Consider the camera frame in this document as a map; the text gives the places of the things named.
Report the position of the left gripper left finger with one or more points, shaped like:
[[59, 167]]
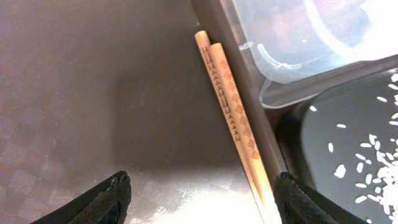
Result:
[[105, 203]]

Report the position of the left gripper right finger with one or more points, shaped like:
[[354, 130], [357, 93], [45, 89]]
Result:
[[300, 204]]

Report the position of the wooden chopstick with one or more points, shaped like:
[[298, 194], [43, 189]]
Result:
[[253, 165], [204, 45]]

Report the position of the clear plastic waste bin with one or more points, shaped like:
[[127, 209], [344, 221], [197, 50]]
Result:
[[297, 45]]

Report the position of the black plastic tray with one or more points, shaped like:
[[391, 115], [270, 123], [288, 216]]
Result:
[[289, 137]]

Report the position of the spilled rice pile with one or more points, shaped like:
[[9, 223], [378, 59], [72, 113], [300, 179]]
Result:
[[349, 141]]

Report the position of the brown serving tray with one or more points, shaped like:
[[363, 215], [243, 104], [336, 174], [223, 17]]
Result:
[[90, 88]]

